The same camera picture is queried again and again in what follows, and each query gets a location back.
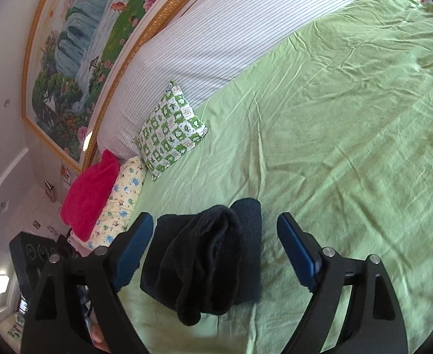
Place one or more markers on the yellow cartoon print pillow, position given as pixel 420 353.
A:
pixel 122 199

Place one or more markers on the black box with round dials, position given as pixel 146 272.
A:
pixel 35 254

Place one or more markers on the green bed sheet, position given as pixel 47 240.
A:
pixel 330 136

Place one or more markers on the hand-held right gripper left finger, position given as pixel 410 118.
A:
pixel 131 254

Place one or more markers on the ceiling light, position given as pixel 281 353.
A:
pixel 1 284

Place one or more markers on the person's left hand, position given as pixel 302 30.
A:
pixel 99 341

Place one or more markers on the green frog print pillow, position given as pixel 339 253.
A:
pixel 170 129

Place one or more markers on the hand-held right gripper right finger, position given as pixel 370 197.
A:
pixel 299 252

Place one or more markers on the red fluffy pillow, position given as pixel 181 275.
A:
pixel 89 195

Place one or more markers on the white striped headboard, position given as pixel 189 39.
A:
pixel 220 37

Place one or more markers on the gold framed landscape painting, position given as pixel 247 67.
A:
pixel 80 66

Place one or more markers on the black pants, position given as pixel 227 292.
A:
pixel 201 261

